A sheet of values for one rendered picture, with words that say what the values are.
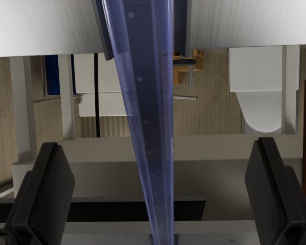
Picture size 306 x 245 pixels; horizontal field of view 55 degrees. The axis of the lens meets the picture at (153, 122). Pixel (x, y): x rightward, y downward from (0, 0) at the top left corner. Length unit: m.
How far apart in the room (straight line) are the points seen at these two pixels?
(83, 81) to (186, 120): 4.15
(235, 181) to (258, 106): 2.65
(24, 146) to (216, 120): 7.32
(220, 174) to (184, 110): 7.28
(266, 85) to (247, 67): 0.26
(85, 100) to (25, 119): 3.80
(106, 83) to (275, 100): 2.22
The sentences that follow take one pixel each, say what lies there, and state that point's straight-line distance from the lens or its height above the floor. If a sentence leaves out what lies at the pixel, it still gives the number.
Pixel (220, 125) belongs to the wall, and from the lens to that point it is 7.86.
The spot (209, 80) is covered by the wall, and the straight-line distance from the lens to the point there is 7.81.
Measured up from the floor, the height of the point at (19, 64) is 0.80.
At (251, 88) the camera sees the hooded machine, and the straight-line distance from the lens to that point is 3.20.
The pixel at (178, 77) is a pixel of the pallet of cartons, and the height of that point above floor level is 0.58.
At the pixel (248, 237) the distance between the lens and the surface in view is 0.27.
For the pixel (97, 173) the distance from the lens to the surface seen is 0.62.
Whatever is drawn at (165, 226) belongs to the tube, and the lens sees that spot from 0.18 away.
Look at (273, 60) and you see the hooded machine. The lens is 3.21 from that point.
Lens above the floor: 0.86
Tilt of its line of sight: 6 degrees up
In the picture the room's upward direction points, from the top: 178 degrees clockwise
